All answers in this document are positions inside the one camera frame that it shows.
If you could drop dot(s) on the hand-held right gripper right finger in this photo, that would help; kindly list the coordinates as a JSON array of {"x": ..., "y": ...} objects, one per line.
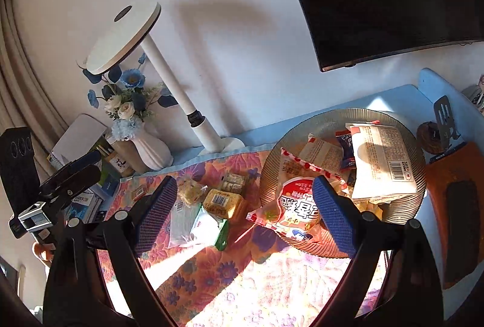
[{"x": 336, "y": 213}]

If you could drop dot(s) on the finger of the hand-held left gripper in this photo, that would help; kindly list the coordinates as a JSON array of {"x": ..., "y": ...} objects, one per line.
[
  {"x": 75, "y": 179},
  {"x": 85, "y": 159}
]

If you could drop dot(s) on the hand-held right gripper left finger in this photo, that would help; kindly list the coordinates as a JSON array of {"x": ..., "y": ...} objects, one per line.
[{"x": 155, "y": 213}]

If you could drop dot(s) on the small red snack packet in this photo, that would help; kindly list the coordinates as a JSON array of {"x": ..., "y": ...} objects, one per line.
[{"x": 139, "y": 194}]

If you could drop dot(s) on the clear plastic snack packet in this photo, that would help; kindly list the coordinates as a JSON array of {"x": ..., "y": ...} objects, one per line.
[{"x": 181, "y": 225}]

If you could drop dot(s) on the yellow clear snack bag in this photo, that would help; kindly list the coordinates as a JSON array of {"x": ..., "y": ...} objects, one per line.
[{"x": 372, "y": 208}]

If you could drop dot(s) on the small yellow pastry packet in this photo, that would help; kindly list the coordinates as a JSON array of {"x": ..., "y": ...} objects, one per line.
[{"x": 191, "y": 191}]

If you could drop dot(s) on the red and white snack bag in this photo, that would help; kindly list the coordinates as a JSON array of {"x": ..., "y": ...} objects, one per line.
[{"x": 295, "y": 198}]

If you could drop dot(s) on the green and white snack packet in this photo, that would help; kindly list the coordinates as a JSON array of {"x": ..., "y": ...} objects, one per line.
[{"x": 206, "y": 227}]

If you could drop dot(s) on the beige red label snack packet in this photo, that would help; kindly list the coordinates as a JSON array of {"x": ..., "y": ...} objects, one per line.
[{"x": 321, "y": 155}]

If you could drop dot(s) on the red dotted snack packet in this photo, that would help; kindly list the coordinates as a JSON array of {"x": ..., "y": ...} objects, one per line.
[{"x": 293, "y": 170}]

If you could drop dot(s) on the small blue snack packet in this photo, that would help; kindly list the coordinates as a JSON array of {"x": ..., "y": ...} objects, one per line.
[{"x": 348, "y": 149}]

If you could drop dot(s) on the yellow cake packet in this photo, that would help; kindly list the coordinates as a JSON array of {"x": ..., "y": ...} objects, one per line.
[{"x": 223, "y": 202}]

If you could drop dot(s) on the white bread packet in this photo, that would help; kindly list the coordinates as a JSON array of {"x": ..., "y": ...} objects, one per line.
[{"x": 382, "y": 160}]

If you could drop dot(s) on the amber ribbed glass bowl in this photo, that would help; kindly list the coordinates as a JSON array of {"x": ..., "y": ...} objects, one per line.
[{"x": 272, "y": 176}]

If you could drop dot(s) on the small beige snack packet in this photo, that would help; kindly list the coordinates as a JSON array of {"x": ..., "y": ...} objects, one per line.
[{"x": 234, "y": 181}]

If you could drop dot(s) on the person's left hand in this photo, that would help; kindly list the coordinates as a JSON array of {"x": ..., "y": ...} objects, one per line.
[{"x": 41, "y": 250}]

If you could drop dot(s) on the stack of flat books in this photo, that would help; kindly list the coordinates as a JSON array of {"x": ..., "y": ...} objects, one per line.
[{"x": 85, "y": 204}]

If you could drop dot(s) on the green cover book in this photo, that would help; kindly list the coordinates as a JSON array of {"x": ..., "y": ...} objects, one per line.
[{"x": 109, "y": 183}]

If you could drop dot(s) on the bamboo pen holder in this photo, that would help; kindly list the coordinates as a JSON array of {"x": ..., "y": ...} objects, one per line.
[{"x": 120, "y": 165}]

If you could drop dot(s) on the beige curtain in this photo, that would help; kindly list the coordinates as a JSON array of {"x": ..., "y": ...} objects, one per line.
[{"x": 22, "y": 85}]

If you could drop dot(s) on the blue and white artificial flowers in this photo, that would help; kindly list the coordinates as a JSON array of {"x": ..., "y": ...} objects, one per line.
[{"x": 130, "y": 79}]

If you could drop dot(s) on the orange desk mat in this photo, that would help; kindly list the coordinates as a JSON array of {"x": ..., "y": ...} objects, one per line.
[{"x": 435, "y": 198}]

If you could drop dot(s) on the floral woven table cloth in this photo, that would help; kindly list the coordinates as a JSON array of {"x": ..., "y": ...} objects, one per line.
[{"x": 234, "y": 293}]

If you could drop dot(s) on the round brown wooden ornament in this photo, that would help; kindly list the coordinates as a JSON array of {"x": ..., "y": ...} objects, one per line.
[{"x": 427, "y": 136}]

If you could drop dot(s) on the white desk lamp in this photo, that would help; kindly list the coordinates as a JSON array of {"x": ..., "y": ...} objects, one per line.
[{"x": 170, "y": 74}]

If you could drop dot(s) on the black oblong pad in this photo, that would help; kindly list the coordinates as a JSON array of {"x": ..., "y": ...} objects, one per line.
[{"x": 463, "y": 228}]

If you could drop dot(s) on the metal phone stand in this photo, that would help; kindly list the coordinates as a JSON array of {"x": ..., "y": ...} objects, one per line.
[{"x": 444, "y": 115}]

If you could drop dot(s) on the small grey figurine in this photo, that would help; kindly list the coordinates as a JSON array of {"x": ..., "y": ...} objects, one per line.
[{"x": 474, "y": 94}]

